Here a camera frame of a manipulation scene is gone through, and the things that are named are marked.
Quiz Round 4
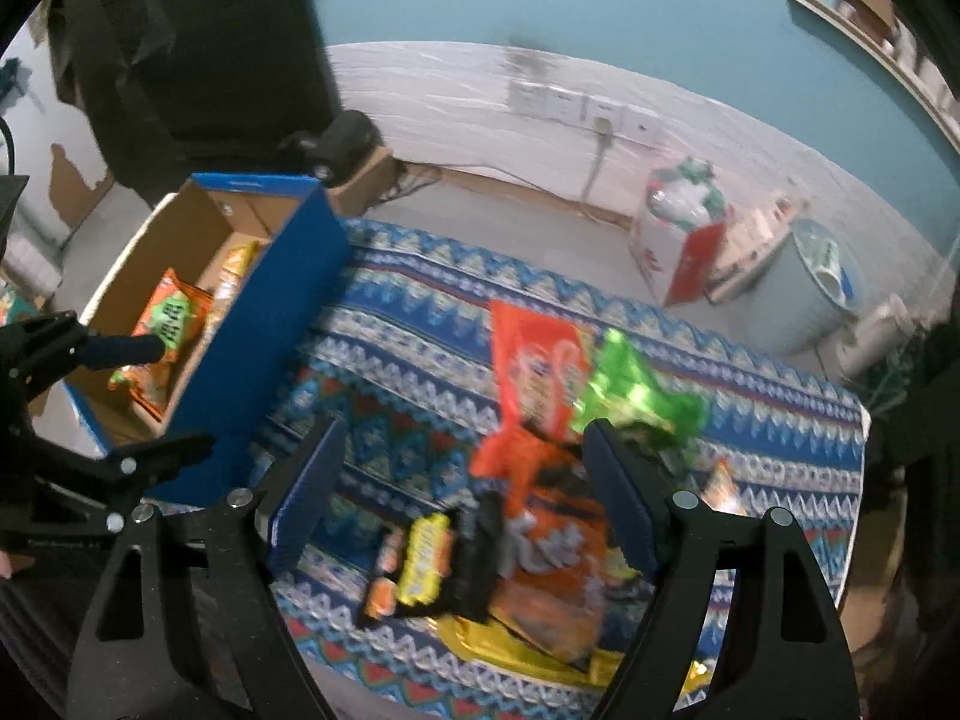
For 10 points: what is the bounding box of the green snack bag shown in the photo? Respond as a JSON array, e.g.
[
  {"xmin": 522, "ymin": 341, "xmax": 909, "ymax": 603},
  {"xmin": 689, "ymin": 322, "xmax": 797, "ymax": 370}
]
[{"xmin": 570, "ymin": 328, "xmax": 710, "ymax": 466}]

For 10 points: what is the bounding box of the black device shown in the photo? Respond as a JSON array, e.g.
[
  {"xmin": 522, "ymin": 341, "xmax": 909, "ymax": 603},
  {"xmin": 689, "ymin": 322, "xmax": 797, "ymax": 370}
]
[{"xmin": 281, "ymin": 111, "xmax": 383, "ymax": 185}]

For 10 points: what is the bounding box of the blue cardboard box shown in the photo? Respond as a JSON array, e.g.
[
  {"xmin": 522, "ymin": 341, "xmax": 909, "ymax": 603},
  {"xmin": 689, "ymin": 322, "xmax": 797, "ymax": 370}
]
[{"xmin": 64, "ymin": 174, "xmax": 350, "ymax": 503}]

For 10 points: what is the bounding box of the grey plug cable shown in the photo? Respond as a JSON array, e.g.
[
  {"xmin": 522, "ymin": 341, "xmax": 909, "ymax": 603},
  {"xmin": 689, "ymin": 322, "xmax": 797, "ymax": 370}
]
[{"xmin": 579, "ymin": 118, "xmax": 617, "ymax": 205}]

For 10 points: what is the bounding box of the yellow orange snack packet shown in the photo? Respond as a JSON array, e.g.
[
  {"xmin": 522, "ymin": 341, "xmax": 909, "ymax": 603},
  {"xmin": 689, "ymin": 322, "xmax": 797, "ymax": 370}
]
[{"xmin": 214, "ymin": 240, "xmax": 260, "ymax": 316}]

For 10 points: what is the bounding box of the white carton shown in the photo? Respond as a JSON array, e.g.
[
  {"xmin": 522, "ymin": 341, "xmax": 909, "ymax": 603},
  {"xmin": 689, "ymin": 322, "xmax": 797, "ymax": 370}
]
[{"xmin": 712, "ymin": 199, "xmax": 811, "ymax": 293}]

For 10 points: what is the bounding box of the clear plastic trash bag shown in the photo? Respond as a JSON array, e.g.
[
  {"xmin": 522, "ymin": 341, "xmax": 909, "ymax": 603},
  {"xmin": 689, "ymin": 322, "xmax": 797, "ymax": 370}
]
[{"xmin": 646, "ymin": 156, "xmax": 728, "ymax": 230}]

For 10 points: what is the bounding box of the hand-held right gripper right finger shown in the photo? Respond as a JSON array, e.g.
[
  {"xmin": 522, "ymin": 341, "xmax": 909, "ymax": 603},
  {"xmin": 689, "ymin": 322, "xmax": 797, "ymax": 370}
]
[{"xmin": 581, "ymin": 420, "xmax": 860, "ymax": 720}]

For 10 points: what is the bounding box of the long orange snack bag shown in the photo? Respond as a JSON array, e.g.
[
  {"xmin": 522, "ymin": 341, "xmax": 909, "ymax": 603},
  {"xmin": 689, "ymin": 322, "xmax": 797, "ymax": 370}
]
[{"xmin": 471, "ymin": 300, "xmax": 597, "ymax": 477}]

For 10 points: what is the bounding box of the orange green snack packet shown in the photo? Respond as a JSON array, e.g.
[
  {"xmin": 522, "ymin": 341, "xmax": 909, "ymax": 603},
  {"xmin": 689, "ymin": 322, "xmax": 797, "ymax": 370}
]
[{"xmin": 109, "ymin": 268, "xmax": 215, "ymax": 421}]

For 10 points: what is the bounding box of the blue patterned cloth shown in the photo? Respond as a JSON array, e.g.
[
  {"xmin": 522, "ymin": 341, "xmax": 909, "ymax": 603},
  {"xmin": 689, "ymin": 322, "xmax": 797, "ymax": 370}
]
[{"xmin": 150, "ymin": 219, "xmax": 871, "ymax": 713}]

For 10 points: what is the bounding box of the dark cloth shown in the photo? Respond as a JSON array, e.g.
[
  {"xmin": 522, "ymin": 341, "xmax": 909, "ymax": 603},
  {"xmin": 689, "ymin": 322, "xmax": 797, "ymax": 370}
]
[{"xmin": 52, "ymin": 0, "xmax": 338, "ymax": 200}]

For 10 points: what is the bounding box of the light blue bin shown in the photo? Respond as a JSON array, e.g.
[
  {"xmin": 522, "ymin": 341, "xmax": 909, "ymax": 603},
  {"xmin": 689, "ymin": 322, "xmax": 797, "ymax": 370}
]
[{"xmin": 750, "ymin": 219, "xmax": 867, "ymax": 355}]

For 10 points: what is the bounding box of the small brown cardboard box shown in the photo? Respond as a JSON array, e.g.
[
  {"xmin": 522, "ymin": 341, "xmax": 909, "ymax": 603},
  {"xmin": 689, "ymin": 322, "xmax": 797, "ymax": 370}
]
[{"xmin": 326, "ymin": 146, "xmax": 398, "ymax": 217}]

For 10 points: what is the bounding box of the large orange chip bag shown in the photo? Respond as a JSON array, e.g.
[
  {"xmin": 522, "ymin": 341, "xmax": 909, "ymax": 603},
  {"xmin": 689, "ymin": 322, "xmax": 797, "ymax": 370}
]
[{"xmin": 480, "ymin": 427, "xmax": 612, "ymax": 672}]

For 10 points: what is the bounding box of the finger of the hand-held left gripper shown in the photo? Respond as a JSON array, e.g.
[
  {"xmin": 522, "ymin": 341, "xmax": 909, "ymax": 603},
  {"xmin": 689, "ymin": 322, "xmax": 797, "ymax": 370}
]
[
  {"xmin": 0, "ymin": 311, "xmax": 164, "ymax": 421},
  {"xmin": 30, "ymin": 427, "xmax": 217, "ymax": 537}
]

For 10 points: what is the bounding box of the black yellow snack packet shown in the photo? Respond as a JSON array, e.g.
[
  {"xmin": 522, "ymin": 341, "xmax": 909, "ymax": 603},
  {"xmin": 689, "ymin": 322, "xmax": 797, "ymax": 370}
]
[{"xmin": 360, "ymin": 495, "xmax": 503, "ymax": 627}]

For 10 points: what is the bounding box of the small orange snack packet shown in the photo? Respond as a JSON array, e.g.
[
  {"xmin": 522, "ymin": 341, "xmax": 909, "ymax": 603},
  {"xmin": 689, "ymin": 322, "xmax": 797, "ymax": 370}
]
[{"xmin": 701, "ymin": 461, "xmax": 747, "ymax": 515}]

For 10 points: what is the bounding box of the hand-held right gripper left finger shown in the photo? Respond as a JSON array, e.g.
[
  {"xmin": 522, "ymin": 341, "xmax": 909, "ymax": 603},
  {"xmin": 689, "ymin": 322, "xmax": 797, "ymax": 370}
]
[{"xmin": 67, "ymin": 414, "xmax": 350, "ymax": 720}]

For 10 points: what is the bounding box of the wooden wall shelf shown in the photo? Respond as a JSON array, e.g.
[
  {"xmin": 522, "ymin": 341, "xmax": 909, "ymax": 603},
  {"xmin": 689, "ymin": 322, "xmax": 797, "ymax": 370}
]
[{"xmin": 784, "ymin": 0, "xmax": 960, "ymax": 143}]

